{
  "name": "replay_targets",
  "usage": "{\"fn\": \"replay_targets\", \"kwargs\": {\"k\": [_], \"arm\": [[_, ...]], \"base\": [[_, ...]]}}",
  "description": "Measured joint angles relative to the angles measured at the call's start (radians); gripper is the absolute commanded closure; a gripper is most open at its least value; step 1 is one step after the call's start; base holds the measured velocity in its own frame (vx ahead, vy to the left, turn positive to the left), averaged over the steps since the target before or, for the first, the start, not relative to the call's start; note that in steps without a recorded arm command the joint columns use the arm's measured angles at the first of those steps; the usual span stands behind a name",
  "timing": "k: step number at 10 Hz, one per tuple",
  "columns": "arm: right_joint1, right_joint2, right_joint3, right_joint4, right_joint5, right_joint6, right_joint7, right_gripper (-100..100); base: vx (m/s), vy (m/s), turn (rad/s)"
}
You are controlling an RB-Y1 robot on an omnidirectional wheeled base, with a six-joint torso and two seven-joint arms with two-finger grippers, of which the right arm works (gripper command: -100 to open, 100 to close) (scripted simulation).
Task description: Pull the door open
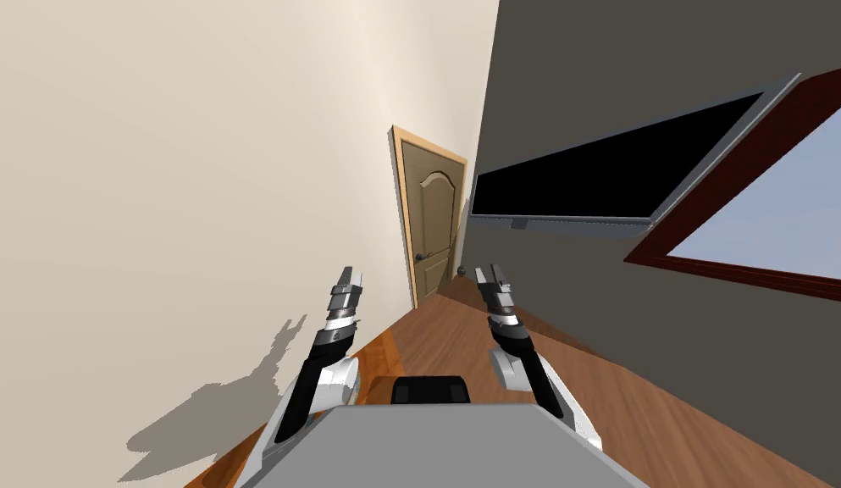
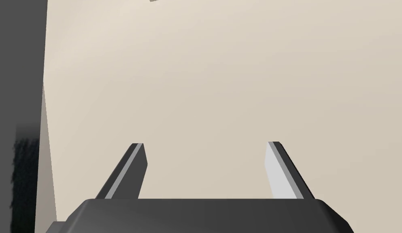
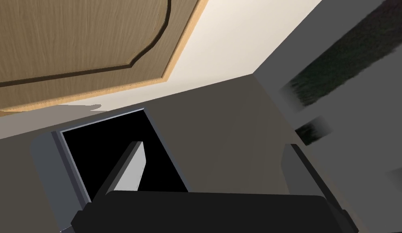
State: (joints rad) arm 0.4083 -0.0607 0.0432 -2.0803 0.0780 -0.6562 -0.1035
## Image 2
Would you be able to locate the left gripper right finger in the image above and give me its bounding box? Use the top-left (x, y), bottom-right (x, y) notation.
top-left (264, 141), bottom-right (315, 199)

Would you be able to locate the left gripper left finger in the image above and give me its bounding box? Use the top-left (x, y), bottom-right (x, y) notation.
top-left (95, 142), bottom-right (148, 199)

